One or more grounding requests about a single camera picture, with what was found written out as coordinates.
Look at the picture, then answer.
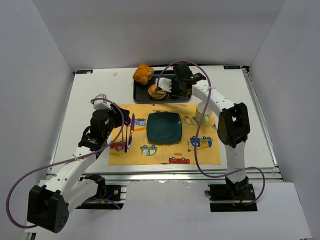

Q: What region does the orange glazed donut bread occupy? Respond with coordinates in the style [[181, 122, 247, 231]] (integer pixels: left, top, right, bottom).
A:
[[148, 84, 167, 100]]

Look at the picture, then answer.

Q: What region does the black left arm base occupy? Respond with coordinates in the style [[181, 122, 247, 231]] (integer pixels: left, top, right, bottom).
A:
[[76, 174, 126, 210]]

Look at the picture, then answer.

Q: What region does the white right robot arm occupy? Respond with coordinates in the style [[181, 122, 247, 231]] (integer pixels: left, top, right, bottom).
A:
[[170, 61, 251, 200]]

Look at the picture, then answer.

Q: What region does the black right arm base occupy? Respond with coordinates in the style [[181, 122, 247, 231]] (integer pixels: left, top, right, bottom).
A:
[[204, 184, 258, 213]]

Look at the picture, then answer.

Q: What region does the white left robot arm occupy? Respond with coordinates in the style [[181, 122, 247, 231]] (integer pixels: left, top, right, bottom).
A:
[[27, 103, 130, 233]]

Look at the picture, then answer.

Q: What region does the large orange bread loaf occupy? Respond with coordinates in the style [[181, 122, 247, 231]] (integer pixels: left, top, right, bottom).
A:
[[132, 62, 155, 86]]

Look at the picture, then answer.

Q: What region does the purple iridescent spoon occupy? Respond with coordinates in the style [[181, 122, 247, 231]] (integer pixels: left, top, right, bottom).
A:
[[124, 118, 131, 153]]

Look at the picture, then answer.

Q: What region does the iridescent table knife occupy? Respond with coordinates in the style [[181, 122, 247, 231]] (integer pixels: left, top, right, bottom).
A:
[[127, 113, 136, 148]]

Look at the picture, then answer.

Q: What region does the black baking tray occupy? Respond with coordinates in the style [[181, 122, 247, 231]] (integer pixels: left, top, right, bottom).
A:
[[133, 70, 191, 104]]

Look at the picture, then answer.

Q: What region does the pale green mug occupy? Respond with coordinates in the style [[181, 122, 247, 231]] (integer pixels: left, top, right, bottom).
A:
[[195, 101, 214, 127]]

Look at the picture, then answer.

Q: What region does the yellow cartoon car placemat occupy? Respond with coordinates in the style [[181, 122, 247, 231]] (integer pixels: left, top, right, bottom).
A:
[[108, 103, 221, 166]]

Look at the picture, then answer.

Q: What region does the dark teal square plate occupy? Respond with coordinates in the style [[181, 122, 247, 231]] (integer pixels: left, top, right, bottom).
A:
[[146, 112, 182, 145]]

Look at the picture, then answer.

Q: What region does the right blue table label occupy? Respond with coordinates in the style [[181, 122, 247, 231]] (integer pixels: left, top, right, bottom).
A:
[[223, 65, 241, 70]]

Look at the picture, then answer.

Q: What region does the blue table label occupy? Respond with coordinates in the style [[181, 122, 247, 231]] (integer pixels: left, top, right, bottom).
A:
[[75, 69, 93, 75], [223, 65, 241, 70]]

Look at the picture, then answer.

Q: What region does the left blue table label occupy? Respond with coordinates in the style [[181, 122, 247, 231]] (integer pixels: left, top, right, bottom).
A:
[[75, 69, 93, 75]]

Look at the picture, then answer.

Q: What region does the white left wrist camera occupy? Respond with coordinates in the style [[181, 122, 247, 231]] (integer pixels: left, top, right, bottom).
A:
[[91, 93, 111, 110]]

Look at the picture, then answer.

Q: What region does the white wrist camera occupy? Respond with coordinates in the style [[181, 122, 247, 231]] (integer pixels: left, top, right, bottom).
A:
[[91, 93, 111, 110], [155, 77, 172, 93]]

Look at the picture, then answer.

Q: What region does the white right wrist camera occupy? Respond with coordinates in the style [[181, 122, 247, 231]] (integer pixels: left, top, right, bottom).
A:
[[155, 77, 172, 93]]

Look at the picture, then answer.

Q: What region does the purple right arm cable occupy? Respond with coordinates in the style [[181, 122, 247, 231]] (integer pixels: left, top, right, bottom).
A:
[[157, 60, 266, 206]]

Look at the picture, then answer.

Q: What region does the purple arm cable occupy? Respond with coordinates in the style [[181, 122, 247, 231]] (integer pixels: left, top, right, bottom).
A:
[[157, 60, 266, 206], [6, 97, 125, 229]]

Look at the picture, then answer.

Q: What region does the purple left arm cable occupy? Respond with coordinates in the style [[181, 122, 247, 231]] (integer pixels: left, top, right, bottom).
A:
[[6, 97, 125, 229]]

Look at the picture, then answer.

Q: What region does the aluminium table frame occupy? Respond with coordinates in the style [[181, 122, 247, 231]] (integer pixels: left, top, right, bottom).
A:
[[37, 65, 285, 240]]

